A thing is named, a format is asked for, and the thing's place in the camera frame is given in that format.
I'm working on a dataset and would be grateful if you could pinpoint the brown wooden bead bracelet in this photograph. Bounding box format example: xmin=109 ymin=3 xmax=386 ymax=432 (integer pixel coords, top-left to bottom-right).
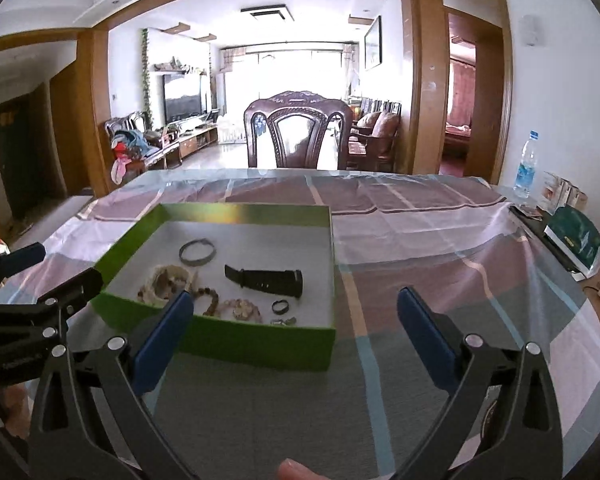
xmin=136 ymin=284 xmax=221 ymax=318

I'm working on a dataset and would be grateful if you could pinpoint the white wristwatch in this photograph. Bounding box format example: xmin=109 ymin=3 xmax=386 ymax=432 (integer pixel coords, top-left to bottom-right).
xmin=143 ymin=264 xmax=198 ymax=307

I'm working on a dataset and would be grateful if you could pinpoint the silver metal bangle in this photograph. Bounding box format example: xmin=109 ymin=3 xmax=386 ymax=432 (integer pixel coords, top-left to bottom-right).
xmin=178 ymin=238 xmax=216 ymax=268

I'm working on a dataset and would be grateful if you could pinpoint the pink bead bracelet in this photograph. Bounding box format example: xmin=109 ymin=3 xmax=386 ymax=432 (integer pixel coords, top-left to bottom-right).
xmin=214 ymin=298 xmax=263 ymax=325

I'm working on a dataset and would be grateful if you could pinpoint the silver chain charm jewelry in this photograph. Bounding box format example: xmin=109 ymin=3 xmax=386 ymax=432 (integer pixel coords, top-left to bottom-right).
xmin=270 ymin=316 xmax=297 ymax=326

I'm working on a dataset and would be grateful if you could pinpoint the black wristwatch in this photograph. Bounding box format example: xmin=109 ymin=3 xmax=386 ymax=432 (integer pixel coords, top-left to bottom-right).
xmin=224 ymin=264 xmax=303 ymax=299

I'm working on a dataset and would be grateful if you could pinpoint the operator left hand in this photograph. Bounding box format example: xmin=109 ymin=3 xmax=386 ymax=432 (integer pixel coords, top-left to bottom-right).
xmin=0 ymin=384 xmax=31 ymax=440

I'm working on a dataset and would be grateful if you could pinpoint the operator right hand thumb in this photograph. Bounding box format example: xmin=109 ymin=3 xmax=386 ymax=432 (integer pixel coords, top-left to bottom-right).
xmin=276 ymin=458 xmax=328 ymax=480

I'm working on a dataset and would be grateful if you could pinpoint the plaid tablecloth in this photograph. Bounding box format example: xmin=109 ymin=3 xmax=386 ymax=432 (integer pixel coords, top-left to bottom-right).
xmin=0 ymin=169 xmax=600 ymax=479

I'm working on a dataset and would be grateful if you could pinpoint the green cardboard box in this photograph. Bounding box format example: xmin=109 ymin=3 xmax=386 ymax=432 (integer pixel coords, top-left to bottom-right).
xmin=93 ymin=203 xmax=336 ymax=372

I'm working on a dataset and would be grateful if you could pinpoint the green white booklet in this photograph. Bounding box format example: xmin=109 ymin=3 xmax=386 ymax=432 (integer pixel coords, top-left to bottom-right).
xmin=544 ymin=206 xmax=600 ymax=278

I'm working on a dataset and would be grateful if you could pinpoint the chair with clothes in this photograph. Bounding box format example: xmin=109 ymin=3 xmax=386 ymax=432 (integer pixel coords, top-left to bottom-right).
xmin=104 ymin=112 xmax=166 ymax=185

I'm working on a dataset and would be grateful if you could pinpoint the plastic water bottle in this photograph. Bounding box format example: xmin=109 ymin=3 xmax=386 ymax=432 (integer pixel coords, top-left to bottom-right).
xmin=514 ymin=130 xmax=539 ymax=198

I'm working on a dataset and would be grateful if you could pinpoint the green ivy garland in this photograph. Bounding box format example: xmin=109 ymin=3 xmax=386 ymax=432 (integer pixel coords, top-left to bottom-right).
xmin=140 ymin=28 xmax=152 ymax=130

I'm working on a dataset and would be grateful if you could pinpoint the wooden tv cabinet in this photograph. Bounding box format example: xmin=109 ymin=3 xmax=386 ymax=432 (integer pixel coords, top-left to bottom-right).
xmin=166 ymin=122 xmax=218 ymax=160

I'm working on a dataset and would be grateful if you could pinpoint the wooden sofa with cushions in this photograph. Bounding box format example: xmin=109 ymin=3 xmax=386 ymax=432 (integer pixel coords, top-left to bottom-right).
xmin=347 ymin=101 xmax=402 ymax=172

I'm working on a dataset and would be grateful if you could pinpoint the television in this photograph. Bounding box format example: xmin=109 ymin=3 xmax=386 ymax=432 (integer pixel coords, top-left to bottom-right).
xmin=162 ymin=74 xmax=202 ymax=122

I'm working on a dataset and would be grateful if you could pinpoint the carved dark wooden chair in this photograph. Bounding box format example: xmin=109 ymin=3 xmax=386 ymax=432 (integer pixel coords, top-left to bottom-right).
xmin=244 ymin=91 xmax=353 ymax=169

